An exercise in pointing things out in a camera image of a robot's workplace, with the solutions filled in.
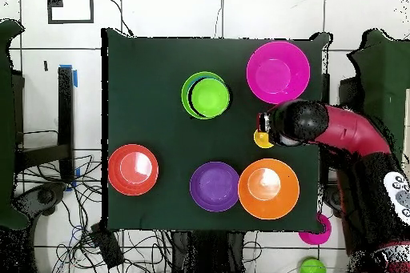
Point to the blue tape strip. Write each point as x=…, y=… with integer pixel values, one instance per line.
x=75, y=77

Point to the yellow plastic cup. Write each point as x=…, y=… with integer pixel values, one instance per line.
x=261, y=141

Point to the black floor box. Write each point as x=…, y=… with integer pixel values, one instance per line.
x=107, y=247

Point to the dark green table cloth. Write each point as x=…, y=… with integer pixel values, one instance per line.
x=144, y=61

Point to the large pink plastic bowl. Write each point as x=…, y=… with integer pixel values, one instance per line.
x=278, y=73

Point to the large green plastic bowl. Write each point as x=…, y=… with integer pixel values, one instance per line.
x=184, y=97

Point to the orange plastic bowl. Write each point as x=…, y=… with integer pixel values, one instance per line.
x=282, y=202

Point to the black pedestal leg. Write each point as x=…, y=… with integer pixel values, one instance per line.
x=331, y=199
x=45, y=196

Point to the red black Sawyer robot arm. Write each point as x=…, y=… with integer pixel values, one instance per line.
x=352, y=132

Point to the blue plastic bowl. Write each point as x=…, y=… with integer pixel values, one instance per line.
x=200, y=77

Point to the green cloth side table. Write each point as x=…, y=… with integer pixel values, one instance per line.
x=6, y=125
x=384, y=61

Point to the pink bowl on floor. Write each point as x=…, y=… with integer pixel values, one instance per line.
x=320, y=237

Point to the purple plastic bowl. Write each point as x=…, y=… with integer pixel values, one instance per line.
x=214, y=186

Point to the red plastic bowl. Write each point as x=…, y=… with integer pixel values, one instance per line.
x=121, y=185

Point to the green bowl on floor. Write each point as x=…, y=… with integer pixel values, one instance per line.
x=312, y=268

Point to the small green plastic bowl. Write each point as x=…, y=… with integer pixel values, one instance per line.
x=209, y=98

